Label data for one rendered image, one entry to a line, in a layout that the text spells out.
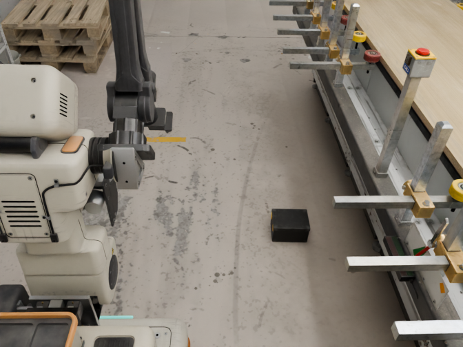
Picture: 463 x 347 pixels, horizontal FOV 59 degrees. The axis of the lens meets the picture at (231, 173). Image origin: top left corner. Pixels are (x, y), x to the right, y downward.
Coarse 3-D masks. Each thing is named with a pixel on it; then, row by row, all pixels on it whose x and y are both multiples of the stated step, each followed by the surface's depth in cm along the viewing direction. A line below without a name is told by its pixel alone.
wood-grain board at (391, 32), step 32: (352, 0) 269; (384, 0) 271; (416, 0) 273; (448, 0) 275; (384, 32) 228; (416, 32) 229; (448, 32) 231; (384, 64) 201; (448, 64) 199; (416, 96) 174; (448, 96) 175
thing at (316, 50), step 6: (282, 48) 229; (288, 48) 228; (294, 48) 228; (300, 48) 228; (306, 48) 228; (312, 48) 228; (318, 48) 229; (324, 48) 229; (354, 48) 230; (354, 54) 232
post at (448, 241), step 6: (462, 210) 108; (462, 216) 108; (456, 222) 110; (462, 222) 108; (450, 228) 113; (456, 228) 110; (462, 228) 108; (450, 234) 113; (456, 234) 110; (462, 234) 110; (444, 240) 116; (450, 240) 113; (456, 240) 112; (462, 240) 112; (450, 246) 113; (456, 246) 113
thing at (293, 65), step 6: (294, 66) 207; (300, 66) 207; (306, 66) 208; (312, 66) 208; (318, 66) 208; (324, 66) 208; (330, 66) 208; (336, 66) 208; (354, 66) 208; (360, 66) 209; (366, 66) 208; (372, 66) 209
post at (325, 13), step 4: (324, 0) 242; (328, 0) 239; (324, 4) 242; (328, 4) 240; (324, 8) 242; (328, 8) 242; (324, 12) 243; (328, 12) 244; (324, 16) 245; (328, 16) 245; (324, 20) 246; (320, 24) 250; (324, 24) 248; (320, 40) 255; (324, 40) 255; (320, 44) 256
